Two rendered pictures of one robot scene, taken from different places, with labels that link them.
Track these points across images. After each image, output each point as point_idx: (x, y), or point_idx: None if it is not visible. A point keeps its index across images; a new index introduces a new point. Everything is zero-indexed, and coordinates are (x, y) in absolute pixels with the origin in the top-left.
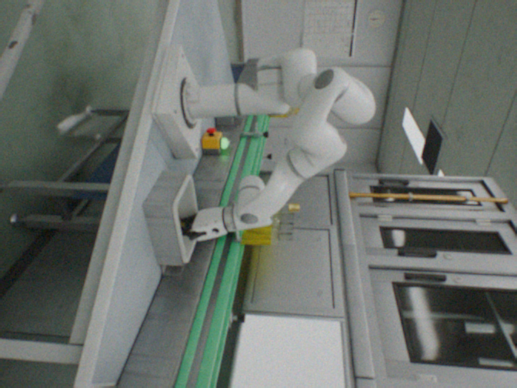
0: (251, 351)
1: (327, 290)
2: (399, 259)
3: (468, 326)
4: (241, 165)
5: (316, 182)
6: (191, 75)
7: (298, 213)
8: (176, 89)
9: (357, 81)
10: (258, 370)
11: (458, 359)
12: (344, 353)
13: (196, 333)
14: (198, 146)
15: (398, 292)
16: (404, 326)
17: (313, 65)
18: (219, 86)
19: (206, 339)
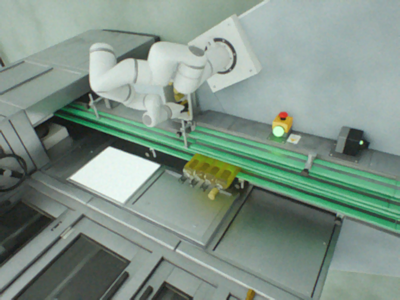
0: (137, 163)
1: (146, 208)
2: (141, 278)
3: (65, 286)
4: (252, 146)
5: (300, 277)
6: (240, 44)
7: (246, 234)
8: (203, 37)
9: (108, 71)
10: (127, 162)
11: (59, 259)
12: (105, 195)
13: (138, 124)
14: (271, 115)
15: (120, 259)
16: (97, 243)
17: (149, 58)
18: (206, 52)
19: (133, 127)
